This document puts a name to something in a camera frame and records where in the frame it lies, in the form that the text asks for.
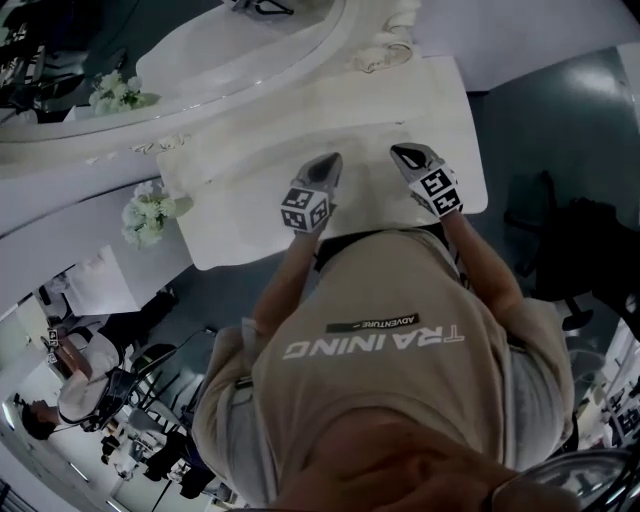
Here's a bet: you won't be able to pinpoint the person's right forearm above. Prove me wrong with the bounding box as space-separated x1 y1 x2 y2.
442 212 526 321

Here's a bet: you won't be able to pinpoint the oval mirror with ornate frame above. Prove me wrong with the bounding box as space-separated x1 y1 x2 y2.
0 0 424 174

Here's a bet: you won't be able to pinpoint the person's eyeglasses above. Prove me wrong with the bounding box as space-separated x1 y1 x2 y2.
487 447 640 512

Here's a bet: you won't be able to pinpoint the person's left forearm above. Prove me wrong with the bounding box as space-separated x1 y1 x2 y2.
252 230 321 331

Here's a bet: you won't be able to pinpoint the person's chin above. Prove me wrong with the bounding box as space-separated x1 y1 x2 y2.
269 424 586 512

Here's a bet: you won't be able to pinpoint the person's beige shirt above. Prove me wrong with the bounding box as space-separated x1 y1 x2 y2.
192 227 576 506

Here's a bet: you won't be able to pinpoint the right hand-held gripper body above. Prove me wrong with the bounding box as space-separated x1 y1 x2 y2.
405 162 464 220

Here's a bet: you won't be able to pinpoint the white flower bouquet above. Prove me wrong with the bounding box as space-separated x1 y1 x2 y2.
121 180 194 250

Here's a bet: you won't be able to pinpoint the black mesh office chair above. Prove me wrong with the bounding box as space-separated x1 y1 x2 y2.
82 342 179 431

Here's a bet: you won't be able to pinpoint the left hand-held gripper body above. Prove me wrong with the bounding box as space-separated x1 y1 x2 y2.
279 177 341 235

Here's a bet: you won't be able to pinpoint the white ornate dressing table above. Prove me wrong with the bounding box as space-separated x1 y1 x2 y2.
155 54 490 272

